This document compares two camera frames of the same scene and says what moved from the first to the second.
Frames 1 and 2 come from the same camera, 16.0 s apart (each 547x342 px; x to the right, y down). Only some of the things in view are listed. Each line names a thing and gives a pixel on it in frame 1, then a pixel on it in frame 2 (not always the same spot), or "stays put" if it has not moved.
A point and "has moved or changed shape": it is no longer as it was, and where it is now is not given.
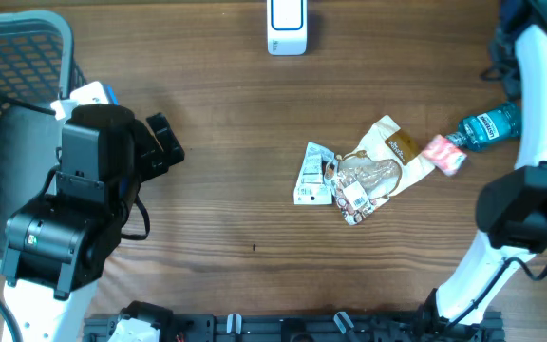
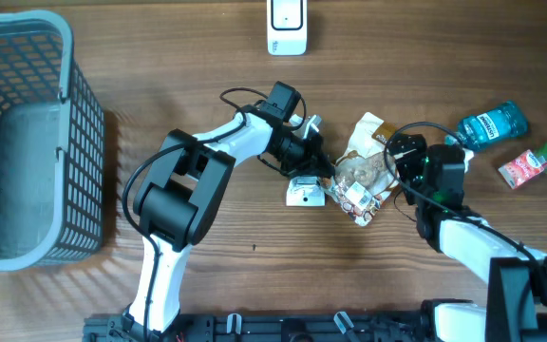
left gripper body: (149, 160) -> (299, 155)
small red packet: (444, 156) has moved or changed shape
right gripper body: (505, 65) -> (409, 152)
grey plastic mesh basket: (26, 56) stays put
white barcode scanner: (287, 27) stays put
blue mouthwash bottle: (480, 129) stays put
